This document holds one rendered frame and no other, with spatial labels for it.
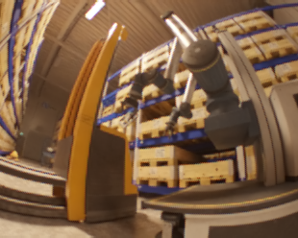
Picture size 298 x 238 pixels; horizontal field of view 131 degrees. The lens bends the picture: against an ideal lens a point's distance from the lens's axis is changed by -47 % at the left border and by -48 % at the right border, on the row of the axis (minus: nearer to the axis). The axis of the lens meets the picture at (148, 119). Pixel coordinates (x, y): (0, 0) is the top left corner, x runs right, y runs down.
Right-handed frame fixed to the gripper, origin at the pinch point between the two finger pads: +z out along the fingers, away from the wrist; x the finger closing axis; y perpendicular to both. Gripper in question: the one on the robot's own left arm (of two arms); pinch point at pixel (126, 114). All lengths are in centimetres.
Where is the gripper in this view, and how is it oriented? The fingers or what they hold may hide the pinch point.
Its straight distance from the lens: 106.6
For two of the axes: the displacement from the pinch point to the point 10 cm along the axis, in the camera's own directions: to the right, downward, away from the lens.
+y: -7.4, -1.9, 6.5
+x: -5.8, -3.1, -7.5
